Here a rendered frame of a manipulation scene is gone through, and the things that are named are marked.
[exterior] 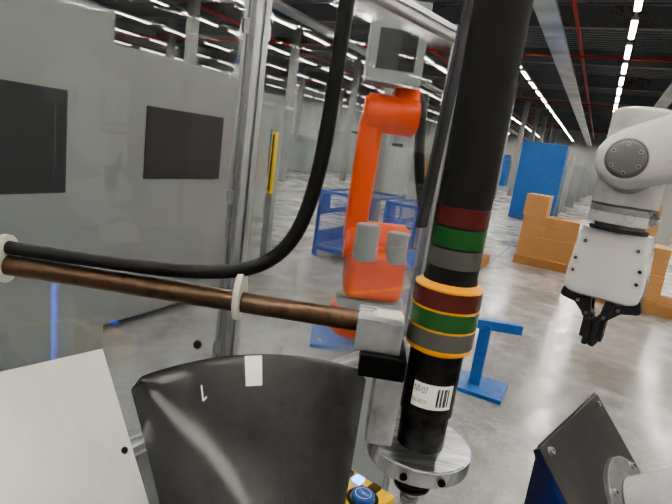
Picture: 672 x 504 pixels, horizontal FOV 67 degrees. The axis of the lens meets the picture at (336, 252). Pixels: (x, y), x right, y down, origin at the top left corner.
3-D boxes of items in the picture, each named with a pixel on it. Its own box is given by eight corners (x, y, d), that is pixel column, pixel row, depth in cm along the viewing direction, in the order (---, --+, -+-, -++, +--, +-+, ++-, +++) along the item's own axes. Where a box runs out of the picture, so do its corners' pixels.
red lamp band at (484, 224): (436, 225, 30) (440, 205, 30) (431, 217, 34) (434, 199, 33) (493, 233, 30) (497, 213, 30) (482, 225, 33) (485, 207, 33)
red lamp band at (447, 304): (414, 308, 31) (417, 289, 31) (410, 288, 35) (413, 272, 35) (486, 319, 31) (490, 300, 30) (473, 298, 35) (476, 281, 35)
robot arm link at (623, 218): (666, 212, 71) (661, 233, 72) (599, 201, 77) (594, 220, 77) (657, 213, 65) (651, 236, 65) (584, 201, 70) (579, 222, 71)
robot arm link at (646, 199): (656, 212, 64) (661, 210, 72) (685, 105, 62) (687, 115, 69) (585, 201, 69) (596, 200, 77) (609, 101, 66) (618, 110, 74)
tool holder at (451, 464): (334, 474, 32) (356, 328, 30) (342, 416, 39) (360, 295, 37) (476, 499, 32) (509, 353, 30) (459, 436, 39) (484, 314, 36)
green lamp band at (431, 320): (411, 328, 31) (414, 309, 31) (407, 306, 35) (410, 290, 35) (482, 339, 31) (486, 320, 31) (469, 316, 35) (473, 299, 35)
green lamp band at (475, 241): (432, 246, 31) (436, 226, 30) (427, 237, 34) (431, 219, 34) (488, 254, 30) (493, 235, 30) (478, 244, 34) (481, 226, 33)
